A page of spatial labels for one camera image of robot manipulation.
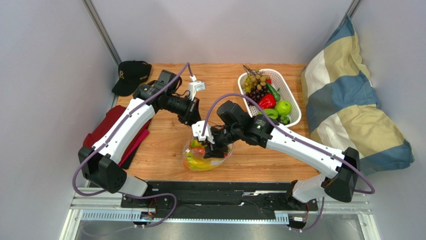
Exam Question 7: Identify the watermelon slice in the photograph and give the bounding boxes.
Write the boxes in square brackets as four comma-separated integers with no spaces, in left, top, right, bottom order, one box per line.
[190,147,206,159]

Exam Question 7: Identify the clear orange zip top bag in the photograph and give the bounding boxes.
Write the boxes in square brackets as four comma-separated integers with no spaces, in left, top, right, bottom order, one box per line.
[182,137,234,172]

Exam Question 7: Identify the yellow banana bunch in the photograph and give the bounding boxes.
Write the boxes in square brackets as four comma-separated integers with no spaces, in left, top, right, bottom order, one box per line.
[183,151,226,172]

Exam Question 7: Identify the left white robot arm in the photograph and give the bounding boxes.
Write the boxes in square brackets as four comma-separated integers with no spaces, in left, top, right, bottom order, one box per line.
[77,70,206,197]

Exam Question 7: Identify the pink folded cloth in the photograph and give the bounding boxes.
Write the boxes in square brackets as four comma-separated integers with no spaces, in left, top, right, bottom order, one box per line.
[119,129,150,170]

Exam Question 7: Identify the dark purple grape bunch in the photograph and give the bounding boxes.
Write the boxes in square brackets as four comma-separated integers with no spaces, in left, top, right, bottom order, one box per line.
[245,86,270,103]

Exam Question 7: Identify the red bell pepper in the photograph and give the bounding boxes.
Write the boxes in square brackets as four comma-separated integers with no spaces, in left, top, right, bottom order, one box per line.
[257,93,276,110]

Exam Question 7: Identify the black baseball cap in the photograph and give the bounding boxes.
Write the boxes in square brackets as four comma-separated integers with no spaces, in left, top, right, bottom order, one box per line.
[111,60,152,97]

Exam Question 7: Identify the dark purple mangosteen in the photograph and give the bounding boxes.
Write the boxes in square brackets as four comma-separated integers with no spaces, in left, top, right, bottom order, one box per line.
[277,115,291,125]

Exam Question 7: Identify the brown longan bunch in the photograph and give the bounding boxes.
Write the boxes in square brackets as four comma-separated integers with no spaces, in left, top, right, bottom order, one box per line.
[240,65,272,93]

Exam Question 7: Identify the green cucumber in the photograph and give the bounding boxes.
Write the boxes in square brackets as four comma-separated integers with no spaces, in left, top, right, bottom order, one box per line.
[266,82,281,102]

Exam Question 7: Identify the dark red folded cloth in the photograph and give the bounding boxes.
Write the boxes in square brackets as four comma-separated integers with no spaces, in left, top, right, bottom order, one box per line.
[82,105,151,148]

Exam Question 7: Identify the white perforated plastic basket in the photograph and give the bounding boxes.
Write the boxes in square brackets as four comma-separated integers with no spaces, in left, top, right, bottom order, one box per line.
[237,68,302,128]

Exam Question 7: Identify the blue yellow checked pillow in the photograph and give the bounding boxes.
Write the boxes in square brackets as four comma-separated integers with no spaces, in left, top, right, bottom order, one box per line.
[301,16,415,176]

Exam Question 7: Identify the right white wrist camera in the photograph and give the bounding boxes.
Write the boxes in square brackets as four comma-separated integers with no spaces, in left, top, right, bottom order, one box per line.
[191,120,214,144]

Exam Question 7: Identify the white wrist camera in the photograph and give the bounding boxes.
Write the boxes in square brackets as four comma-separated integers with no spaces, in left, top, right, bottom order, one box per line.
[191,120,214,144]
[188,75,206,101]

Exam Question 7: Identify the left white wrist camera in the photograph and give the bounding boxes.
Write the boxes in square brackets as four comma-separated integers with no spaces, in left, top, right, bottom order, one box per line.
[188,75,206,101]

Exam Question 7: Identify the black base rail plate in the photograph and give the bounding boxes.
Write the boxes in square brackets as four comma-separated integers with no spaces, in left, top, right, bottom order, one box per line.
[120,181,319,220]

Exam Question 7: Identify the silver aluminium frame rail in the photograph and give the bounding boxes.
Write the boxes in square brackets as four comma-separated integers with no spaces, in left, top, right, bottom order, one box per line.
[82,0,122,66]

